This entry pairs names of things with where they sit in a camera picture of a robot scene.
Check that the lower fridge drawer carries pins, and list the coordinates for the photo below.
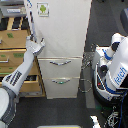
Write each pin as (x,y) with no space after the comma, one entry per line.
(61,88)

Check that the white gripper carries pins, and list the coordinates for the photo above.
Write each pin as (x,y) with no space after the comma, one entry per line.
(35,48)

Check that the green Android sticker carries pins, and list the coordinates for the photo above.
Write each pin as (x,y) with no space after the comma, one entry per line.
(43,9)

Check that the grey box on cabinet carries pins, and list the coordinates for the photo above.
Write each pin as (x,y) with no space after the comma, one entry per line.
(13,11)

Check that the white fridge body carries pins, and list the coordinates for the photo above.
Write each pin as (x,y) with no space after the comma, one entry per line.
(63,25)

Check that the upper fridge drawer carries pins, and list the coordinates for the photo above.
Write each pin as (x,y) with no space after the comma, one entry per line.
(57,68)

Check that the white Fetch robot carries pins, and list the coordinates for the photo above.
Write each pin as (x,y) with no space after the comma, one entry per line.
(110,70)

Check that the wooden drawer cabinet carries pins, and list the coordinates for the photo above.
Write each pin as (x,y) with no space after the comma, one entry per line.
(12,49)

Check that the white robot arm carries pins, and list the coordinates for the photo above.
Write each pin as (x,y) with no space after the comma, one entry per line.
(12,83)

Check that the fridge drawer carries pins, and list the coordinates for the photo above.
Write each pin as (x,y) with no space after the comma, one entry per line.
(61,88)
(57,68)

